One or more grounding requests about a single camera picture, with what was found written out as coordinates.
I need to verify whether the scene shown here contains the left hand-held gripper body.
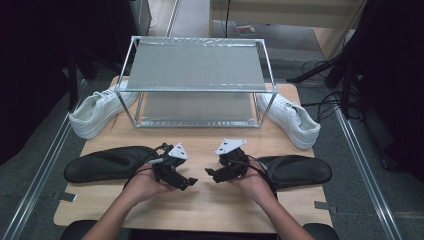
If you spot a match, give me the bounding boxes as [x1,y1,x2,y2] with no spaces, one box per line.
[151,142,190,192]

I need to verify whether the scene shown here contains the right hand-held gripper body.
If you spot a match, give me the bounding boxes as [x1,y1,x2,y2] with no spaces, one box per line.
[214,138,251,184]

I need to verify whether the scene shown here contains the black slipper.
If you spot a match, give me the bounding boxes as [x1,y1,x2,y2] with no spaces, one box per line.
[63,145,162,184]
[257,154,334,191]

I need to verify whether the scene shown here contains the white sneaker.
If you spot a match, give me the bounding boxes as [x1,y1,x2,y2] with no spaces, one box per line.
[68,79,140,140]
[256,92,322,150]

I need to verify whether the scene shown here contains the metal shoe rack grey shelves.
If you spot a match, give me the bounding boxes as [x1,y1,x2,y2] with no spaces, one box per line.
[114,35,279,130]

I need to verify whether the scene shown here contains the person's left hand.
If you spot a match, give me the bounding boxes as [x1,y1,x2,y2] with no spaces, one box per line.
[123,171,176,205]

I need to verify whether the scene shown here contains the person's right hand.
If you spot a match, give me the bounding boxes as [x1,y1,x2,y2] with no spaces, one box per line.
[229,166,276,205]

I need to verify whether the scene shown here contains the grey tape strip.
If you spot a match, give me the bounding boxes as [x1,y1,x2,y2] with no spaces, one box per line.
[313,200,339,215]
[50,191,78,203]

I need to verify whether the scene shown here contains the person's right leg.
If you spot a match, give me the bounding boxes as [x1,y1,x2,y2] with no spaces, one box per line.
[302,222,340,240]

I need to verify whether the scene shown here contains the black tripod stand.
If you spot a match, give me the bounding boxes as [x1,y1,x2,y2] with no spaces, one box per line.
[285,59,338,84]

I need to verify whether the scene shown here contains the red booklet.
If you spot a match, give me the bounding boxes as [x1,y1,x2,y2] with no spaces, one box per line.
[232,21,257,36]

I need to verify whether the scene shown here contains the grey metal cabinet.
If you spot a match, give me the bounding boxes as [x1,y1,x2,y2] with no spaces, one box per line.
[129,0,153,37]

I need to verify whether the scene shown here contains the light wooden cabinet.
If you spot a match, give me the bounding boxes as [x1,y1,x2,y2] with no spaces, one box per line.
[209,0,368,62]

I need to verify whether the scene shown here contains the black curtain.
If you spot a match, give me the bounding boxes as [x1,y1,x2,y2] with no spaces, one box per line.
[328,0,424,184]
[0,0,138,167]

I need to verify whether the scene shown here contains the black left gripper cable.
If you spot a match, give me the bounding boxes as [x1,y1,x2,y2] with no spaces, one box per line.
[123,144,168,189]

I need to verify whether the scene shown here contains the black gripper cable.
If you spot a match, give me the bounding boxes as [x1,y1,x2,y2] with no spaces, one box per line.
[123,144,168,189]
[246,155,278,196]

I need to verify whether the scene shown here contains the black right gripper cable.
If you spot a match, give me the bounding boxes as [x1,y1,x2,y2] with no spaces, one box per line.
[246,155,278,196]

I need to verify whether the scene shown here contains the black floor cables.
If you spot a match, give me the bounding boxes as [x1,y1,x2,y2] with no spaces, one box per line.
[300,59,346,124]

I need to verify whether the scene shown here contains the metal floor rail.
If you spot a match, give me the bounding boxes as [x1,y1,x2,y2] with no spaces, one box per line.
[334,108,405,240]
[0,79,88,240]

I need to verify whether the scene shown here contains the black hanging cable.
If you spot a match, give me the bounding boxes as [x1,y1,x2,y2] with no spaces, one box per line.
[225,0,232,38]

